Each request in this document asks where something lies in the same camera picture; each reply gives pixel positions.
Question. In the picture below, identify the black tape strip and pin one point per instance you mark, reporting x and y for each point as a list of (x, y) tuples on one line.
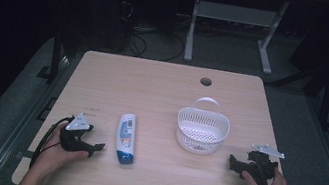
[(23, 154)]

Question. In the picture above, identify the white plastic basket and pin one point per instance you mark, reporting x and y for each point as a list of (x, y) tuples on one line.
[(202, 126)]

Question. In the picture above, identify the black stand post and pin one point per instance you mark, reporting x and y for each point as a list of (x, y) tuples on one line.
[(56, 54)]

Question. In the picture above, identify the white bottle with blue cap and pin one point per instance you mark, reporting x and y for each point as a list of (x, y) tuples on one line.
[(126, 137)]

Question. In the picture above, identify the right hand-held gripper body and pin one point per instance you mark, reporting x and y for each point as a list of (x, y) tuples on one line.
[(262, 171)]

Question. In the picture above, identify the person's left hand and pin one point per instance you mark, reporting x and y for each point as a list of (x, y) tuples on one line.
[(52, 155)]

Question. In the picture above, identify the grey metal desk frame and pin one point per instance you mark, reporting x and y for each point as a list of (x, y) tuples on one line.
[(233, 13)]

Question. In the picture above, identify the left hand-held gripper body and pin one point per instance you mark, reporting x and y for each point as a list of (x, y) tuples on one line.
[(77, 123)]

